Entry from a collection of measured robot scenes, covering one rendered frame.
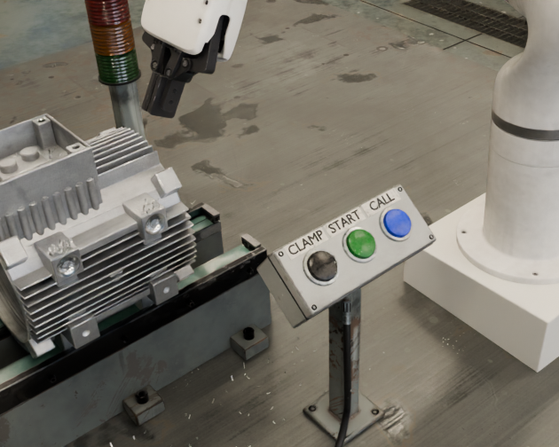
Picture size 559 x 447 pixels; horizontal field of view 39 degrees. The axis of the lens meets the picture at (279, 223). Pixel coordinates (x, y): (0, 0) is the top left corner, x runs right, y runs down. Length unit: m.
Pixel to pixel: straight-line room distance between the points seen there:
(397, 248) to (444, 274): 0.28
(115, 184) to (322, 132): 0.70
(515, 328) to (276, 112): 0.74
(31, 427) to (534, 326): 0.59
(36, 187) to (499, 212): 0.56
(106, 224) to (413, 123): 0.82
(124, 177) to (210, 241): 0.25
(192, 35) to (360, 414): 0.48
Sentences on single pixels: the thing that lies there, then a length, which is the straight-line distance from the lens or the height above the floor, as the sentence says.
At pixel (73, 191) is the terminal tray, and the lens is 0.81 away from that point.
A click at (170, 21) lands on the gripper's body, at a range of 0.78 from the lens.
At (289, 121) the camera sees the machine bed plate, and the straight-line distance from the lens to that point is 1.52.
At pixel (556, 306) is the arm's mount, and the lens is 1.00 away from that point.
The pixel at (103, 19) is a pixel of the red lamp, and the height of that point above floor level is 1.13.
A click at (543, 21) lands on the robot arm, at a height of 1.23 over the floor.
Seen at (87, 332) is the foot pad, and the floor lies 0.97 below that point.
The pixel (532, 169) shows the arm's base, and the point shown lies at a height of 1.03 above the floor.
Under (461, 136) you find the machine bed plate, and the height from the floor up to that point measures 0.80.
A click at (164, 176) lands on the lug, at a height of 1.09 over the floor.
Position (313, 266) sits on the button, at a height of 1.07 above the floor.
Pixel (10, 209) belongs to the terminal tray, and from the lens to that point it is 0.79.
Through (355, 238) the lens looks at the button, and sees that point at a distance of 0.75.
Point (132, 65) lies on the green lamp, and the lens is 1.19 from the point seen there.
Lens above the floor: 1.53
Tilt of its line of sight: 36 degrees down
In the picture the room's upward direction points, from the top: 3 degrees counter-clockwise
